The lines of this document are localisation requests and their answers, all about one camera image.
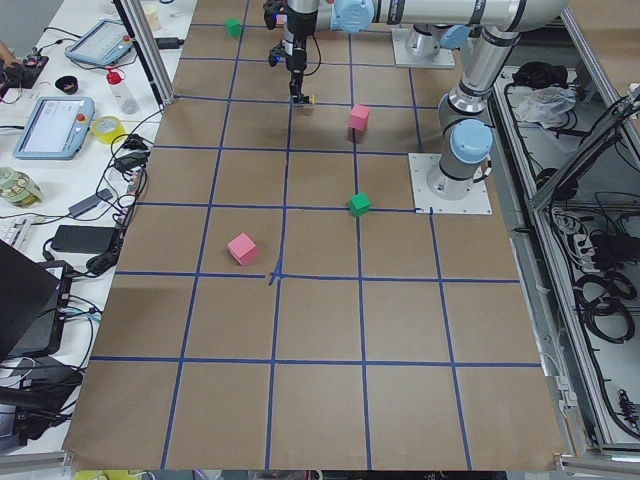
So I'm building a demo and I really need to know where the aluminium frame post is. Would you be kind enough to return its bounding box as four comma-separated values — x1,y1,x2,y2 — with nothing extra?
113,0,174,107

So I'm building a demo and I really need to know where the black laptop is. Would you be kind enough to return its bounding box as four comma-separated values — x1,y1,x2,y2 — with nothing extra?
1,242,72,360

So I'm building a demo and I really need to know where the yellow tape roll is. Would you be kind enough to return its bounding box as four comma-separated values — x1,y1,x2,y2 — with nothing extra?
91,116,126,145

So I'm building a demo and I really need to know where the green foam cube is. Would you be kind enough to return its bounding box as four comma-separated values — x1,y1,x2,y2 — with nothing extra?
348,192,371,218
224,18,243,38

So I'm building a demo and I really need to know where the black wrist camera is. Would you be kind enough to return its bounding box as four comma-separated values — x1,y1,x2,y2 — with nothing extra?
267,42,285,67

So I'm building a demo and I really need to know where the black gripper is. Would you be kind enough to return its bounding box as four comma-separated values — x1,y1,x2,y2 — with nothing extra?
284,30,306,105

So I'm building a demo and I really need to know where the clear squeeze bottle red cap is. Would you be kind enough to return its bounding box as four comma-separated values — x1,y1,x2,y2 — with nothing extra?
106,68,139,115

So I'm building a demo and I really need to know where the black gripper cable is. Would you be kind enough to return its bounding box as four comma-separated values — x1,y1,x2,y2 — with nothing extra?
302,30,322,77

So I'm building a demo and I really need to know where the pink foam cube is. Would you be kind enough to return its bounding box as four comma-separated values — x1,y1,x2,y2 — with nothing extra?
348,104,371,132
227,233,258,266

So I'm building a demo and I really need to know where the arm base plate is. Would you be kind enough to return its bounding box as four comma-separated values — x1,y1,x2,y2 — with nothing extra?
391,25,455,70
408,153,492,215

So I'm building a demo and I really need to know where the black small bowl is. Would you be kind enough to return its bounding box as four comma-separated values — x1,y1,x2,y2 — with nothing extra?
55,75,79,95

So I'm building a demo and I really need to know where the blue teach pendant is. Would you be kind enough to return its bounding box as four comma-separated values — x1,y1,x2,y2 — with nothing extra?
65,19,132,67
13,97,95,160

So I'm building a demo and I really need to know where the green glass jar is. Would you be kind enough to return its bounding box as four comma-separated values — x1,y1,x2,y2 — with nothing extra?
1,167,44,208

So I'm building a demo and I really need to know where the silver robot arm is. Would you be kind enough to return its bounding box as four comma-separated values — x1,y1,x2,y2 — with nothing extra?
263,0,567,120
405,24,472,59

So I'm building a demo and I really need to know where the black power adapter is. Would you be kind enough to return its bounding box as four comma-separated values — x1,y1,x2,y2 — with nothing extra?
51,225,116,254

